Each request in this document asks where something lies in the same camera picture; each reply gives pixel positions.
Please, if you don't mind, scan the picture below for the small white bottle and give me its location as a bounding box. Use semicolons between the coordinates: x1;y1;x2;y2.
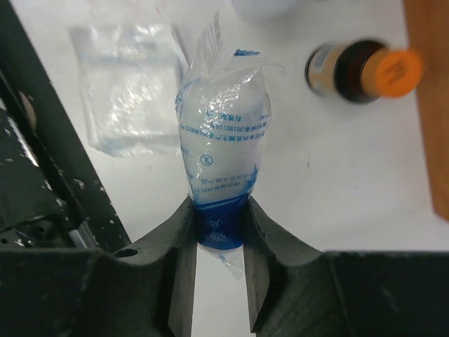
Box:
231;0;298;22

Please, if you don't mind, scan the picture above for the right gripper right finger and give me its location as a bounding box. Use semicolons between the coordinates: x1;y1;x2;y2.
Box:
242;199;448;336

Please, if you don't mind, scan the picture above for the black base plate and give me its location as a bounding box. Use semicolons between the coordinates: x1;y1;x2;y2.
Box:
1;1;130;253

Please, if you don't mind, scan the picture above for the wooden compartment tray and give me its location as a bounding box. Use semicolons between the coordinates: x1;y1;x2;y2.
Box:
403;0;448;220

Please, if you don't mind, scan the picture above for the brown bottle orange cap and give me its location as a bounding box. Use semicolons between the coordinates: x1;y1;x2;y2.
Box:
304;39;424;104

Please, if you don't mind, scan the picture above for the white blue bottle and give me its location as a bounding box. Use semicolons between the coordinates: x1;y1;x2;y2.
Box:
175;16;284;278

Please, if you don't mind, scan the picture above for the white gauze packet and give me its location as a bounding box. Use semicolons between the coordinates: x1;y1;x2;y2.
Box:
69;23;187;157

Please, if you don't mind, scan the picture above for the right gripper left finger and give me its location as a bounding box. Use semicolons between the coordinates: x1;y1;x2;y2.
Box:
1;199;196;336

